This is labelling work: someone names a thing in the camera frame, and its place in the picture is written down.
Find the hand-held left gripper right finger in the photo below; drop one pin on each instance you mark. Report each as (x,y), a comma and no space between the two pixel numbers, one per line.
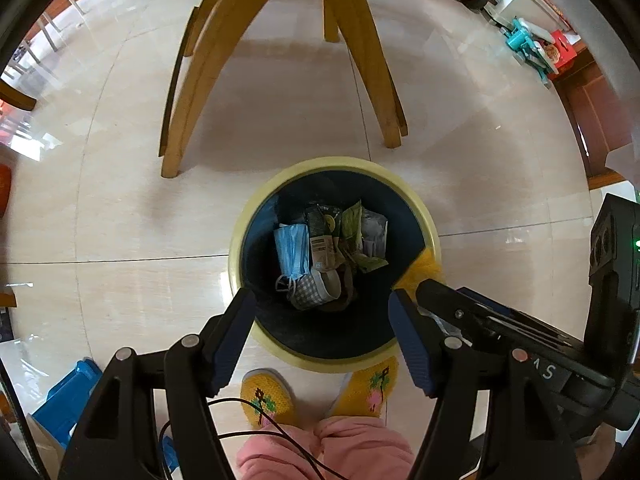
(412,345)

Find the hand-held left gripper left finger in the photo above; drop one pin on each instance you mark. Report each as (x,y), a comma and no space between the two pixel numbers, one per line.
(230,345)

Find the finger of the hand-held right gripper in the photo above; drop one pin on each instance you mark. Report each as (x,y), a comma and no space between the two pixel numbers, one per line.
(450,305)

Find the yellow textured cloth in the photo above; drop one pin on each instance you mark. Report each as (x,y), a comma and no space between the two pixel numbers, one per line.
(425,267)

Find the yellow rimmed waste bin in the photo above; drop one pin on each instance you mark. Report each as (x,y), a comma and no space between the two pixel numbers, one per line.
(320,342)

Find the green black snack packet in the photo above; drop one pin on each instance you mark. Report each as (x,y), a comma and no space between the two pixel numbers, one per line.
(372,232)

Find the person's right hand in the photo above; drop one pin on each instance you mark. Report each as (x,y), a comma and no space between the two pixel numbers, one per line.
(597,460)

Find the yellow knitted slipper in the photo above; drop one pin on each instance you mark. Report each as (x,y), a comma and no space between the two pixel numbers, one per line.
(372,385)
(265,397)

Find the checked face mask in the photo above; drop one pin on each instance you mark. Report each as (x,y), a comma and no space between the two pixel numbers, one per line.
(307,294)

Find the blue face mask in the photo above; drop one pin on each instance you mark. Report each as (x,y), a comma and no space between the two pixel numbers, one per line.
(292,250)

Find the pink trousers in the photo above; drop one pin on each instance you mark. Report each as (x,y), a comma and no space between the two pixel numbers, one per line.
(350,452)

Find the dark brown packet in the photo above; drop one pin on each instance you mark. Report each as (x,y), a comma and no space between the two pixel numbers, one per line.
(322,232)

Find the blue plastic box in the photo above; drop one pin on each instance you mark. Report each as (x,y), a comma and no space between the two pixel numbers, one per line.
(65,410)

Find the brown wooden door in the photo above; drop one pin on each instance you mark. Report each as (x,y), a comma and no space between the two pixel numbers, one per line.
(600,110)

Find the small red gift box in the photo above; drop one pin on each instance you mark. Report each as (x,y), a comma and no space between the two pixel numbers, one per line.
(565,52)

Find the teal toy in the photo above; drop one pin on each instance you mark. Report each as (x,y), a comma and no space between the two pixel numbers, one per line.
(530,52)

